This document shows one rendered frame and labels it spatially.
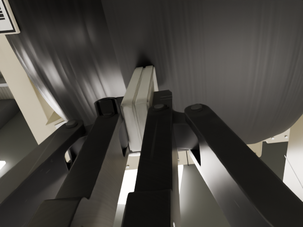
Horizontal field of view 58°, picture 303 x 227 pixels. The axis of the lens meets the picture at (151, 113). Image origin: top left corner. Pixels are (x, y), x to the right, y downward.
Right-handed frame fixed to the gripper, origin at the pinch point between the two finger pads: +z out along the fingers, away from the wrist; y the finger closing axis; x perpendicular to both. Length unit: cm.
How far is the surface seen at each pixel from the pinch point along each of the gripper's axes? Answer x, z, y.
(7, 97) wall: -146, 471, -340
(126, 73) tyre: 1.1, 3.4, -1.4
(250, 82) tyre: -1.3, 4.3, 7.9
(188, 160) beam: -45, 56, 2
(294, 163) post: -35, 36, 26
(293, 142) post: -30, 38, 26
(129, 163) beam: -44, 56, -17
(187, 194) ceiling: -212, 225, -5
